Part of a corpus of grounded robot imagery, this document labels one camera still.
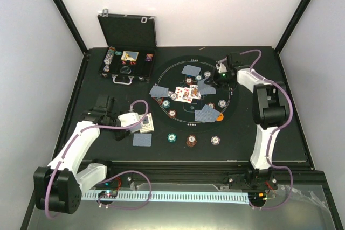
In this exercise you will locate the chip row in case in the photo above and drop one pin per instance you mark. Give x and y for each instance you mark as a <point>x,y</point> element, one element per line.
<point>108,58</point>

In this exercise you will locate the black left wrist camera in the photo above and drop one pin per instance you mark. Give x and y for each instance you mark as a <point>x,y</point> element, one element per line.
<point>105,104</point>

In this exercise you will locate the blue cards bottom seat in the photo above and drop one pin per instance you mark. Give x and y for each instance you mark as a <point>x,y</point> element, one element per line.
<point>206,114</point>

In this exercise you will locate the red triangle marker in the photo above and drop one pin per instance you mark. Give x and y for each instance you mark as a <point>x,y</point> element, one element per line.
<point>159,100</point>

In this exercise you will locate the blue playing card deck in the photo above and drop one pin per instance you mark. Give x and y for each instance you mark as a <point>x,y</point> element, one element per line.
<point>142,140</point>

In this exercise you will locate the white card box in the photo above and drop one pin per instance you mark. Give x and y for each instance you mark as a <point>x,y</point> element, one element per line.
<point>147,124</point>

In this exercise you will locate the black poker chip case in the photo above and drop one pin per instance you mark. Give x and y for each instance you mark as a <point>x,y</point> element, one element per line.
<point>128,33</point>

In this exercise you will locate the blue card being dealt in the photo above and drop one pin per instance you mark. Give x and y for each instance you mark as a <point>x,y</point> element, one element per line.
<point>205,89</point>

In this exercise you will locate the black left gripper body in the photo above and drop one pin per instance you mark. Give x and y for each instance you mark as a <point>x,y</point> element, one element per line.
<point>118,136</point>

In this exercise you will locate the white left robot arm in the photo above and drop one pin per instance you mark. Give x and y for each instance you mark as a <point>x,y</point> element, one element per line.
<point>59,186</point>

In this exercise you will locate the blue cards seat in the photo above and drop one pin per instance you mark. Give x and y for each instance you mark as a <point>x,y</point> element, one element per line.
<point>206,114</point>
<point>191,70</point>

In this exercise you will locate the white slotted cable duct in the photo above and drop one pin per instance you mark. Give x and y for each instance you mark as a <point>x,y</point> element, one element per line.
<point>169,196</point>

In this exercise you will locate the face up queen card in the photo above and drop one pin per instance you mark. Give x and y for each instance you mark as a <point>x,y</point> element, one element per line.
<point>194,92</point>

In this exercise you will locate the orange poker chip stack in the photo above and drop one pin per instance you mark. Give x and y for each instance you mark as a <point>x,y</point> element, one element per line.
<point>191,141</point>

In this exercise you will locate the blue cards top seat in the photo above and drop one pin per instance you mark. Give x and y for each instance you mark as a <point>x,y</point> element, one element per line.
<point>191,70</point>

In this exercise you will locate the card pack in case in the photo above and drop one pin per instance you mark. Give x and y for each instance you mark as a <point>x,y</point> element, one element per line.
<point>129,56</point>

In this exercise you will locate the round black poker mat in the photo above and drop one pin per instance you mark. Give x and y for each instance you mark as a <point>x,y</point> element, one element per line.
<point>169,75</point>

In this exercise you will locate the orange dealer button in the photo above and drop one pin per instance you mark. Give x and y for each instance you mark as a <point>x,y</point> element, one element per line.
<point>220,117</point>

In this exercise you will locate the green poker chip stack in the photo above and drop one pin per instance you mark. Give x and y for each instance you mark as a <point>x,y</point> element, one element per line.
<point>171,137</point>

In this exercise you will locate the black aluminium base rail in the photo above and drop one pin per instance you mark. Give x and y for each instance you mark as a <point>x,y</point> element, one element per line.
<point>235,176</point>

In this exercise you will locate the blue card seat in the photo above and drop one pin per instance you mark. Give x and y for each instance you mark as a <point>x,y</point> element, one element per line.
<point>158,91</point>

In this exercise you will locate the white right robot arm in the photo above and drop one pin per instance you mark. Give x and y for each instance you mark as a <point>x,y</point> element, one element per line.
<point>271,111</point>

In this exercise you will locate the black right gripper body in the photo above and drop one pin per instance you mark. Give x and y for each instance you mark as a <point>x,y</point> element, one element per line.
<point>222,80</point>

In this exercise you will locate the face up red card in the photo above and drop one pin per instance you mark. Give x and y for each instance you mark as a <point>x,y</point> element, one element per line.
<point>179,91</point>

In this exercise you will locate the blue white poker chip stack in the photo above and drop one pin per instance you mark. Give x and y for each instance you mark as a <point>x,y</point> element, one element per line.
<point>215,140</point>

